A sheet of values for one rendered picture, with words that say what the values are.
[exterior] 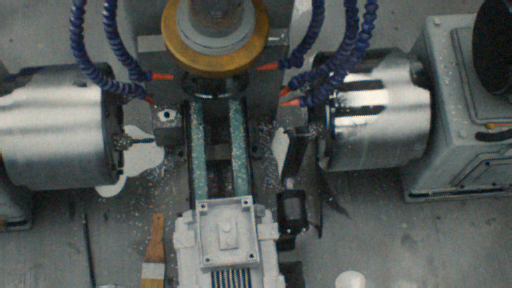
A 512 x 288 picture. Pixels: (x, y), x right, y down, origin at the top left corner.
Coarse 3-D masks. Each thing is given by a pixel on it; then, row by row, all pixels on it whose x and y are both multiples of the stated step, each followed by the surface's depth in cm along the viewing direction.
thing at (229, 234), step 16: (208, 208) 117; (224, 208) 117; (240, 208) 117; (224, 224) 114; (240, 224) 116; (208, 240) 115; (224, 240) 114; (240, 240) 115; (256, 240) 112; (208, 256) 110; (224, 256) 114; (240, 256) 114; (256, 256) 111; (208, 272) 115
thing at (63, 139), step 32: (64, 64) 126; (96, 64) 125; (0, 96) 119; (32, 96) 118; (64, 96) 118; (96, 96) 119; (128, 96) 129; (0, 128) 117; (32, 128) 117; (64, 128) 117; (96, 128) 118; (32, 160) 118; (64, 160) 119; (96, 160) 120
